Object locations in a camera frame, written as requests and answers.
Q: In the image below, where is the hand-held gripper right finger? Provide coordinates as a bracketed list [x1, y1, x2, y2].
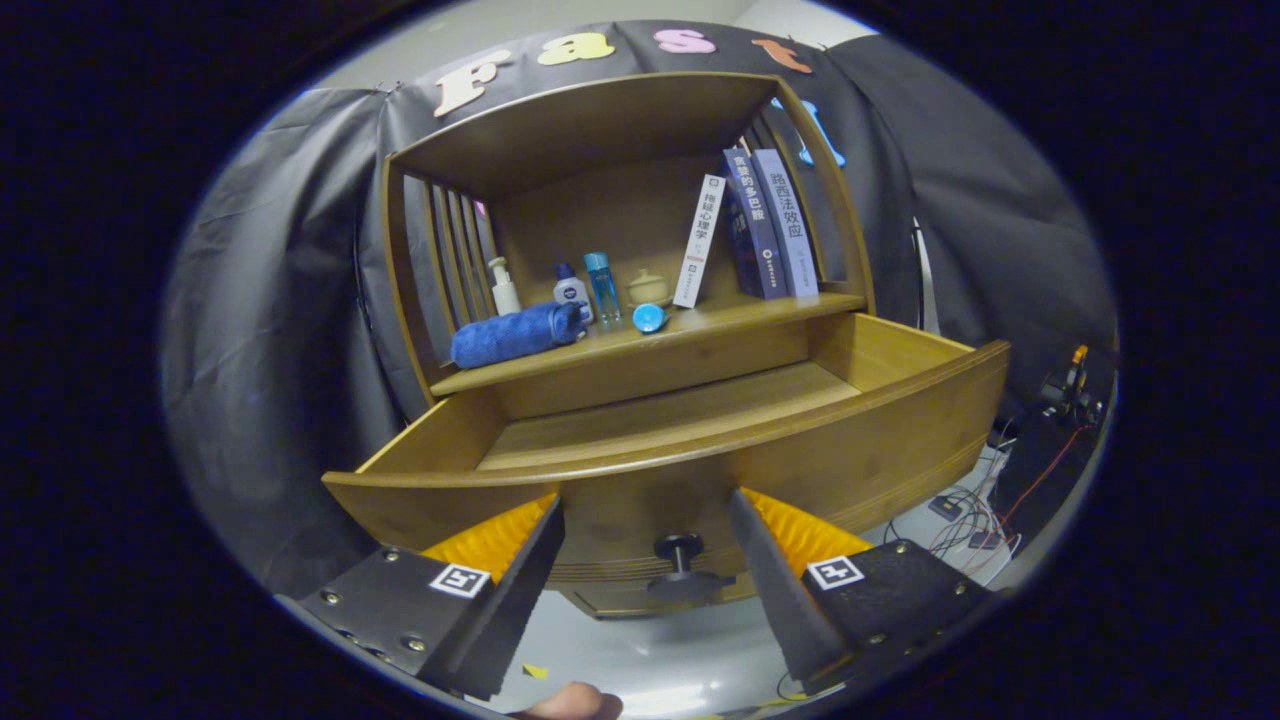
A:
[727, 487, 996, 691]

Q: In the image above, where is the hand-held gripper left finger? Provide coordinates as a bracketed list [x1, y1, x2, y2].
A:
[295, 492, 567, 701]

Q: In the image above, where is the wooden drawer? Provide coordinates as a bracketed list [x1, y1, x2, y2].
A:
[322, 312, 1011, 606]

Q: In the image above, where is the wooden countertop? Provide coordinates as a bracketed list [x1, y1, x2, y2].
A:
[430, 292, 866, 397]

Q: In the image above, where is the wooden cabinet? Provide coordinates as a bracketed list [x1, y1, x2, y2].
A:
[320, 70, 1011, 619]

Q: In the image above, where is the blue rolled towel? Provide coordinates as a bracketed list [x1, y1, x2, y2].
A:
[450, 301, 589, 370]

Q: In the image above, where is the white pump bottle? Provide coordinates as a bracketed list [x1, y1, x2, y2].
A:
[488, 257, 522, 317]

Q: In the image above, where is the white bottle with blue cap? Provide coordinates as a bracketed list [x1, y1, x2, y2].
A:
[553, 263, 595, 326]

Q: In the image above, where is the clear blue bottle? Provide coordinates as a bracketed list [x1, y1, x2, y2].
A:
[585, 252, 623, 324]

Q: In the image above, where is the white book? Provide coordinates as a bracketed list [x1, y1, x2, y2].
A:
[673, 174, 727, 309]

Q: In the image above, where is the black clamp with orange tip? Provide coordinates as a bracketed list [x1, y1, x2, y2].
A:
[1040, 345, 1106, 426]

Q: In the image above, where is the dark blue book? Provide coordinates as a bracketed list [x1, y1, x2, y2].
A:
[722, 149, 788, 300]

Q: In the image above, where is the pale purple book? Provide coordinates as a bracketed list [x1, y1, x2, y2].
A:
[752, 149, 820, 298]

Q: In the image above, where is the black backdrop cloth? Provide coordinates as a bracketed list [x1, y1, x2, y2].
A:
[160, 20, 1116, 601]

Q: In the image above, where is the bundle of loose cables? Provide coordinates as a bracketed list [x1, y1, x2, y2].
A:
[925, 425, 1096, 561]

